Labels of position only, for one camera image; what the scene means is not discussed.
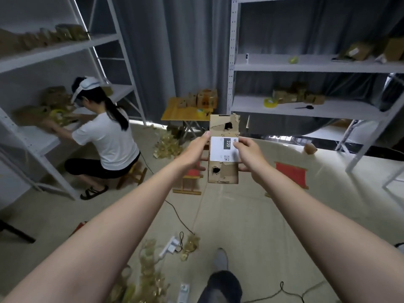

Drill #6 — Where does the long white-labelled cardboard box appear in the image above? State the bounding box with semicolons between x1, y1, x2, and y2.
208;113;241;185

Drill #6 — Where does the red-topped wooden stool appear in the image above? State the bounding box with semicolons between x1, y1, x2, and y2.
173;167;203;196

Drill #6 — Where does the black bar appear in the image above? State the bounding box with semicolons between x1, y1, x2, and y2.
0;218;36;244

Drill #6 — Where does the black floor cable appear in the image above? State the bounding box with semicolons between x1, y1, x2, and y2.
141;153;198;239

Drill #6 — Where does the black sandal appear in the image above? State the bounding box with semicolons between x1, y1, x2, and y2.
80;184;110;201

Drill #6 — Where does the person's right leg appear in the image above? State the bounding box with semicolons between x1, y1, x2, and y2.
198;269;243;303

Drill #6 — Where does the red mat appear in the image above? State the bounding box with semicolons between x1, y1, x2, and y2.
275;161;309;190

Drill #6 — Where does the white metal frame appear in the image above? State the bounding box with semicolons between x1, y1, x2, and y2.
334;72;404;188

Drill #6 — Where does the person's left forearm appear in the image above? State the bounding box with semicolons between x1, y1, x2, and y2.
3;157;198;303

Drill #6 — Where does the person's right hand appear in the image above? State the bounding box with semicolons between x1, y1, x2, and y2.
232;137;273;184

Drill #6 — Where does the white power strip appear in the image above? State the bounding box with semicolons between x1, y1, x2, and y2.
158;234;181;258

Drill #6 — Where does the small wooden stool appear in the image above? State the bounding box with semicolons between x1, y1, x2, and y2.
116;161;148;191

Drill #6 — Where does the person's left hand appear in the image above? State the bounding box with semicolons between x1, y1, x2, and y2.
178;130;212;172

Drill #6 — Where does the brown cardboard box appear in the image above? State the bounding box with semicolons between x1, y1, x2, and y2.
340;41;377;62
381;37;404;62

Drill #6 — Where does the yellow wooden table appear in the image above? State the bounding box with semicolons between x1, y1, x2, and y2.
160;97;216;140

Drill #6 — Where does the person's right forearm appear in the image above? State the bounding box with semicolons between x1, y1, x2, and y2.
252;166;404;303

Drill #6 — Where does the grey metal shelf unit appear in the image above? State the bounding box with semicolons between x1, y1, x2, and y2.
225;0;404;175
0;0;146;201

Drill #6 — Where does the cluster of small cardboard boxes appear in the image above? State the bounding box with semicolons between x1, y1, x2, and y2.
272;83;327;105

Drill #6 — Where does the grey curtain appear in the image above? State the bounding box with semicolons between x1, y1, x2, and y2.
74;0;404;140

